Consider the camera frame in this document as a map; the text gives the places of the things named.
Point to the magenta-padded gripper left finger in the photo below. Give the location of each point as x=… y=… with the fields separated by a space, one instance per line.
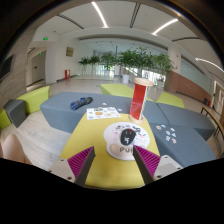
x=81 y=161

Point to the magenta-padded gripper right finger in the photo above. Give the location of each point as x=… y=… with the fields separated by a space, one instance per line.
x=148 y=160

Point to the black computer mouse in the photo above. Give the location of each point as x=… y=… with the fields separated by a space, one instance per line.
x=128 y=136

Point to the round white cartoon mouse pad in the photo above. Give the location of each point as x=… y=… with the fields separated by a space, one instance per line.
x=115 y=146

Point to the small cartoon sticker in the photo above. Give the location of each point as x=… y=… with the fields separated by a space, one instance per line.
x=158 y=127
x=163 y=126
x=172 y=129

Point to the large grey upholstered bench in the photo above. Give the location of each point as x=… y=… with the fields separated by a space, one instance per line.
x=63 y=116

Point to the white food-print sticker sheet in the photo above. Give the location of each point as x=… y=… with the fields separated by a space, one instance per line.
x=103 y=113

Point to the folded dark blue umbrella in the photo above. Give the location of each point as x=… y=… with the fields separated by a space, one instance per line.
x=81 y=103

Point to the red panel wooden-ended stand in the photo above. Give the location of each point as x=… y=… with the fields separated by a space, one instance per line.
x=139 y=100

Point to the lime green bench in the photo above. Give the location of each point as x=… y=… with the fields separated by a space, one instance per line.
x=170 y=100
x=4 y=120
x=35 y=98
x=116 y=89

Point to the person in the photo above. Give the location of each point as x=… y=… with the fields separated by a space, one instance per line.
x=13 y=150

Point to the dark framed chair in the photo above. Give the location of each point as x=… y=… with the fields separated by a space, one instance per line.
x=211 y=116

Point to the small grey ottoman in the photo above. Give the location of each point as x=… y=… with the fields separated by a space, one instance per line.
x=15 y=111

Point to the red fire extinguisher cabinet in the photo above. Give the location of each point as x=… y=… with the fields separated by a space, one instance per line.
x=67 y=74

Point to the group of potted plants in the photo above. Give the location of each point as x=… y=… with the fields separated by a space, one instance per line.
x=133 y=61

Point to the grey door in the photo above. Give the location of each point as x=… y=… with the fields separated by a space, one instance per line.
x=38 y=68

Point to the green exit sign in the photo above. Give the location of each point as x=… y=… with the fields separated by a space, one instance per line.
x=45 y=38

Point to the strip ceiling lights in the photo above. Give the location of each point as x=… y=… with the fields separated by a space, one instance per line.
x=100 y=15

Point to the brass wall plaque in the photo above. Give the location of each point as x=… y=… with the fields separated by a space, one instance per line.
x=69 y=51

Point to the dark wall screen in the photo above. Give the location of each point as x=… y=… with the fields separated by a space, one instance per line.
x=6 y=68

